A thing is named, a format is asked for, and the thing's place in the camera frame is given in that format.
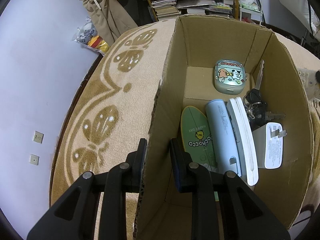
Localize light blue power bank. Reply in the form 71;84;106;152
206;99;242;177

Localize cardboard box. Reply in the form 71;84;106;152
135;15;314;239

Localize white TV remote control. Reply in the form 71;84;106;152
297;68;319;100

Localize bunch of keys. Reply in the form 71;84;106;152
242;60;285;130

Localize white slim remote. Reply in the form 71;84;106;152
226;97;259;186

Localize white plug adapter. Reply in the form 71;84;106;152
252;122;287;170

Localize cartoon earbuds case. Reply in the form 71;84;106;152
213;60;247;95

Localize green cartoon remote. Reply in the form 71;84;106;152
180;106;218;172

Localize white utility cart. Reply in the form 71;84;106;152
238;0;264;24

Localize beige floral rug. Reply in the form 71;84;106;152
48;18;320;240

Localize stack of books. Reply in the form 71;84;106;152
151;0;181;21

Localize plush toys in bag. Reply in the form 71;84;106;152
72;17;110;55

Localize tan coat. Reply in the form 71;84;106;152
81;0;137;46

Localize wall socket lower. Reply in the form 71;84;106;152
29;154;40;166

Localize wall socket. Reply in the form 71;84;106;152
33;131;44;144
29;154;40;166

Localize wall socket upper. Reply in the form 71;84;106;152
33;131;44;144

